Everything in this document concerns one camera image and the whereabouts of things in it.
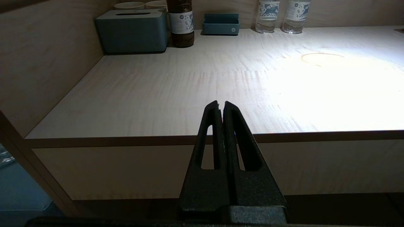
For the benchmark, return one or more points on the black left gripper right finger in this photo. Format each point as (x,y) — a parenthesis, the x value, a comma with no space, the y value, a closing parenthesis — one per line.
(255,189)

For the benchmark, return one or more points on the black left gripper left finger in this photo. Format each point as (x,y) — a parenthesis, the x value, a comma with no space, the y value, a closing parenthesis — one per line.
(205,189)

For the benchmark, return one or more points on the small blue plastic tray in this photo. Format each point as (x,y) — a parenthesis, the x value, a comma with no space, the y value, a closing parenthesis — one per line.
(221,29)

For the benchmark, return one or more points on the dark tea bottle white label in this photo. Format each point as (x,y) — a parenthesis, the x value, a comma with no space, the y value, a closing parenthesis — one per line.
(181,25)

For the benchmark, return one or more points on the blue-grey tissue box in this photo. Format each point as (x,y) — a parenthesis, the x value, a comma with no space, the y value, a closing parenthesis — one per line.
(132,34)

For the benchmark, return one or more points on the clear water bottle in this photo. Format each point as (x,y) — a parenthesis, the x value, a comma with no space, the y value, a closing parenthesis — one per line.
(296,15)
(267,15)

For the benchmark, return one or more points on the white ceramic cup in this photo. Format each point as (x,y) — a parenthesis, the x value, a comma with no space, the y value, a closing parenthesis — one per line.
(156,4)
(129,5)

